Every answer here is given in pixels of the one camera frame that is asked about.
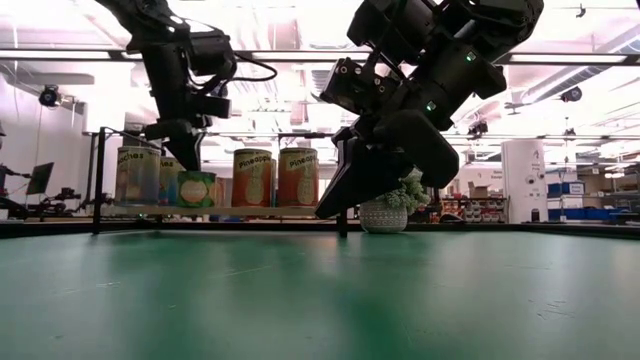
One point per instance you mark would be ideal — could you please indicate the succulent plant in white pot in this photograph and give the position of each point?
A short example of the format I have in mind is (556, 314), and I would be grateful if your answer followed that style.
(385, 220)

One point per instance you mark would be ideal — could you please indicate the black ceiling spotlight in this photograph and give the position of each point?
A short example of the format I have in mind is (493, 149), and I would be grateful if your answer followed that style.
(50, 95)
(571, 94)

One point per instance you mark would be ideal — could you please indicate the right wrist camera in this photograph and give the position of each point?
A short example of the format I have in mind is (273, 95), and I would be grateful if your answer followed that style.
(360, 85)

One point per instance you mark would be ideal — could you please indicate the blue label can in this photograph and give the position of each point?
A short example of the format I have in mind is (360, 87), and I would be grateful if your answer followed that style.
(167, 190)

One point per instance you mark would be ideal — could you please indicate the pink label can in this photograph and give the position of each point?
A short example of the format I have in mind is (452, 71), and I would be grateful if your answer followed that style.
(225, 195)

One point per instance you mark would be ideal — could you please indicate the wooden shelf with black posts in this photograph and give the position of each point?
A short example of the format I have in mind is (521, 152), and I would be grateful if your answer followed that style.
(250, 211)

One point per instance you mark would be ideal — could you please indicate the green table mat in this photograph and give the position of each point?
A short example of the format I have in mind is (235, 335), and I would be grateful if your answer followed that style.
(320, 300)

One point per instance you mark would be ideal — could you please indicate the storage rack with parts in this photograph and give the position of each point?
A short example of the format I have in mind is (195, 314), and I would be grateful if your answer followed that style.
(475, 210)

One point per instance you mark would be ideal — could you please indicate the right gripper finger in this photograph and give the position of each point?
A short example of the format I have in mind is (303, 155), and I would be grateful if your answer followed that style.
(370, 175)
(342, 135)

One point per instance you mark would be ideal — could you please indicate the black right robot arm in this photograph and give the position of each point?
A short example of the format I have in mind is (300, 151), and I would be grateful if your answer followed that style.
(500, 20)

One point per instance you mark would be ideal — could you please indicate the tall peaches can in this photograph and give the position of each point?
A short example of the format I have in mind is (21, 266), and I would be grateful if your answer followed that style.
(137, 180)

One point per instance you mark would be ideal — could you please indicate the cardboard box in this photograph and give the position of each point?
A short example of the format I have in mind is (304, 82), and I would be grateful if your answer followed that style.
(479, 191)

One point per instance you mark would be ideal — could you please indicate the blue storage bins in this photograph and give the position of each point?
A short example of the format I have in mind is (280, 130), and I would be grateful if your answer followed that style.
(575, 214)

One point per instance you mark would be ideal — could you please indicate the black background robot arm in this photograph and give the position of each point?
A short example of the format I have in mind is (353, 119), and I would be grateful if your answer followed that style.
(62, 195)

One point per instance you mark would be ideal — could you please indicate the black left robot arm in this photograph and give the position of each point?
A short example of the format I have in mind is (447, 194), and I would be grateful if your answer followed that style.
(165, 75)

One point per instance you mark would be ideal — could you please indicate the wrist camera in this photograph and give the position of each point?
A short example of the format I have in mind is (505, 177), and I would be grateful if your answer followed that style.
(212, 106)
(360, 85)

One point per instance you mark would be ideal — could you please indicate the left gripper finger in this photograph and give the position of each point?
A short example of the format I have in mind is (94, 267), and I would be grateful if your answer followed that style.
(187, 150)

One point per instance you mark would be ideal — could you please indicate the black monitor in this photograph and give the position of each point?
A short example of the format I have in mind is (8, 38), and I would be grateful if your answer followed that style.
(40, 177)

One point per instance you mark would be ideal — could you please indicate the pineapple can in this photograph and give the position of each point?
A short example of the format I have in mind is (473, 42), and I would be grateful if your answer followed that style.
(298, 180)
(252, 180)

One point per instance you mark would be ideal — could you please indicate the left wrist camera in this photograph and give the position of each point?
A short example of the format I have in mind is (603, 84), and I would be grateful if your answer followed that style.
(212, 106)

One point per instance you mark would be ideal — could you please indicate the white pillar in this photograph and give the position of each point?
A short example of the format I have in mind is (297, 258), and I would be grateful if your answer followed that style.
(525, 165)

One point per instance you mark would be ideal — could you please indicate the short green label can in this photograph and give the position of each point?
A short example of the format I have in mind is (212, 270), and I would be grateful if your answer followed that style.
(196, 192)

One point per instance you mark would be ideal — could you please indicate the black metal table frame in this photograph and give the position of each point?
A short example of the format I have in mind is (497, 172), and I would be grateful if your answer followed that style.
(475, 227)

